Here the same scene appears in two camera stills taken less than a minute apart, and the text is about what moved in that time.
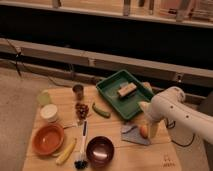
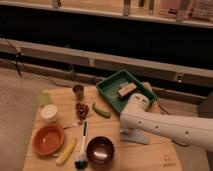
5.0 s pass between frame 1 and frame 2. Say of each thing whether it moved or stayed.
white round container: stayed
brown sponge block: stayed
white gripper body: moved
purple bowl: stayed
